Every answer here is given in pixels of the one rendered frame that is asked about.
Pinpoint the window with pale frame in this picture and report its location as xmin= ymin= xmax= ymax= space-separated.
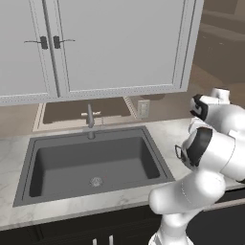
xmin=32 ymin=96 xmax=135 ymax=132

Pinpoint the white wall socket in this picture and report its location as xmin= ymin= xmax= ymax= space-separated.
xmin=137 ymin=100 xmax=151 ymax=121

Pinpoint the white cupboard door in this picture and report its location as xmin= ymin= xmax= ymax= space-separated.
xmin=0 ymin=0 xmax=59 ymax=107
xmin=42 ymin=0 xmax=205 ymax=100

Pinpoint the grey tap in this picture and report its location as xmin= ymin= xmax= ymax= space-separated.
xmin=80 ymin=103 xmax=102 ymax=140

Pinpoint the dark lever door handle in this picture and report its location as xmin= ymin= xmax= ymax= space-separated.
xmin=53 ymin=35 xmax=77 ymax=50
xmin=24 ymin=35 xmax=49 ymax=51

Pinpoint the dark grey sink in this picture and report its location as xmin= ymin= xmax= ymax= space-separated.
xmin=12 ymin=125 xmax=176 ymax=208

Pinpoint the dark base cupboard run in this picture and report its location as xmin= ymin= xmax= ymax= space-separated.
xmin=0 ymin=188 xmax=245 ymax=245

